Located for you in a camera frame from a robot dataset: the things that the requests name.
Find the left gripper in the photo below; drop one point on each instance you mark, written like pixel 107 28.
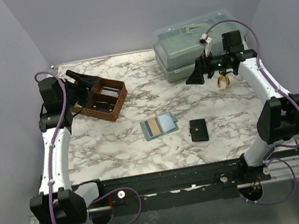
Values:
pixel 84 92

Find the black card holder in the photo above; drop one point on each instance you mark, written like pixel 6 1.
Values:
pixel 198 130

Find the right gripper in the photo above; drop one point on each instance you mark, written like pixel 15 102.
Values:
pixel 197 77

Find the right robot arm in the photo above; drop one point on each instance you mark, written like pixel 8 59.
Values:
pixel 279 119

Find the tan card in holder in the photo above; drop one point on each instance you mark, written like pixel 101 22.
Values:
pixel 155 127

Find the translucent green storage box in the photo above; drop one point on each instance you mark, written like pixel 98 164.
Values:
pixel 176 46

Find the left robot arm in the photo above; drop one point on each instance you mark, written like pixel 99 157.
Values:
pixel 58 202

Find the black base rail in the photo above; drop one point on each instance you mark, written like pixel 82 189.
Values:
pixel 184 186

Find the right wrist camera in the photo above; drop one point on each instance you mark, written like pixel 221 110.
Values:
pixel 206 41

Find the yellow handled pliers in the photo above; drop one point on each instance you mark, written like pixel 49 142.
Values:
pixel 224 79

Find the woven brown basket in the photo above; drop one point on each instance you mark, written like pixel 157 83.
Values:
pixel 107 98

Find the green card holder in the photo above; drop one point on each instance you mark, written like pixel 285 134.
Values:
pixel 166 120

